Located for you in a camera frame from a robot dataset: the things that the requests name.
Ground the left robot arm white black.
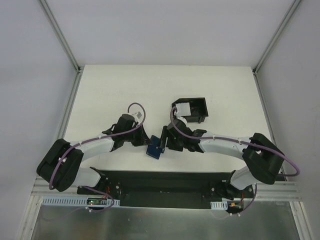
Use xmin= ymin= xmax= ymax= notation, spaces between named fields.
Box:
xmin=36 ymin=111 xmax=152 ymax=195

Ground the left white cable duct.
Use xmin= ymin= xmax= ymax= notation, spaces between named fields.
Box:
xmin=42 ymin=196 xmax=120 ymax=208

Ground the blue leather card holder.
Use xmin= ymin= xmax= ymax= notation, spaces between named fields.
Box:
xmin=146 ymin=135 xmax=165 ymax=160

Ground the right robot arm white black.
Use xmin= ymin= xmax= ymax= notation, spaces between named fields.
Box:
xmin=158 ymin=118 xmax=284 ymax=198

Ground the white cable duct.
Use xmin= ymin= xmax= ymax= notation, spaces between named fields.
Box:
xmin=42 ymin=196 xmax=120 ymax=208
xmin=210 ymin=201 xmax=228 ymax=211

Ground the aluminium frame post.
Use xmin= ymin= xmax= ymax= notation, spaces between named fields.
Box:
xmin=37 ymin=0 xmax=82 ymax=73
xmin=252 ymin=0 xmax=303 ymax=76

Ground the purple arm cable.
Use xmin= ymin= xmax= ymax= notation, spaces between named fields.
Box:
xmin=39 ymin=102 xmax=147 ymax=222
xmin=169 ymin=106 xmax=301 ymax=221

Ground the black plastic card tray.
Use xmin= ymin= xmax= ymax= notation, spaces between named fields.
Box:
xmin=171 ymin=97 xmax=209 ymax=124

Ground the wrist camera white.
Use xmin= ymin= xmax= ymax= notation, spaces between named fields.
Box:
xmin=173 ymin=110 xmax=188 ymax=125
xmin=132 ymin=111 xmax=144 ymax=123

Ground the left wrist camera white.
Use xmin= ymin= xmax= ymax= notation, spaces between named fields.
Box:
xmin=132 ymin=111 xmax=144 ymax=123

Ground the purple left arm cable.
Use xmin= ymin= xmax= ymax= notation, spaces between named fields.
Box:
xmin=39 ymin=102 xmax=147 ymax=222

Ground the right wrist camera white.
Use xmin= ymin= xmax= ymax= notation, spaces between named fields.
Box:
xmin=173 ymin=110 xmax=188 ymax=125

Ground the right white cable duct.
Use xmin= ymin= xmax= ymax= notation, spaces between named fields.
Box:
xmin=210 ymin=201 xmax=228 ymax=211

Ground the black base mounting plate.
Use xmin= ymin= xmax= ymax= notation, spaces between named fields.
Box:
xmin=76 ymin=168 xmax=253 ymax=208

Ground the right aluminium frame post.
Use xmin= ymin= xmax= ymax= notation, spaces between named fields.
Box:
xmin=252 ymin=0 xmax=303 ymax=76

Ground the left aluminium frame post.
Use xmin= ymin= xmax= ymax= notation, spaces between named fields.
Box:
xmin=37 ymin=0 xmax=82 ymax=73

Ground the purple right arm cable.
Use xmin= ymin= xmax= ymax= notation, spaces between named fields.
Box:
xmin=169 ymin=106 xmax=301 ymax=221

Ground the white cards stack in tray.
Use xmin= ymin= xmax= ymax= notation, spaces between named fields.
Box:
xmin=175 ymin=102 xmax=192 ymax=117

